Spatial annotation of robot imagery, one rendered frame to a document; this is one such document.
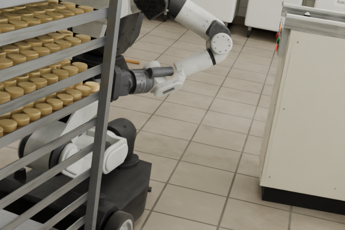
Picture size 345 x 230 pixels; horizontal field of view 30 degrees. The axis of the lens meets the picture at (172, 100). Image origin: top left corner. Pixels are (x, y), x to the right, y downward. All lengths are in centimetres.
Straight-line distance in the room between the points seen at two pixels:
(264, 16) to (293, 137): 364
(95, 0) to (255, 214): 127
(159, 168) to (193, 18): 118
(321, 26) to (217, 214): 94
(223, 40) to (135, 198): 75
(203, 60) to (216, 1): 428
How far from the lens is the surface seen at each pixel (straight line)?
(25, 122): 179
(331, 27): 288
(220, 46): 228
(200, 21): 229
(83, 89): 207
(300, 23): 286
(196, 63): 230
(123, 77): 220
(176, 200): 299
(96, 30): 234
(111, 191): 261
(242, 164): 350
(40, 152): 184
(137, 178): 274
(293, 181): 307
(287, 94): 292
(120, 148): 264
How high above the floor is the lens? 136
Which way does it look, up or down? 18 degrees down
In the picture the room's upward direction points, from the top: 9 degrees clockwise
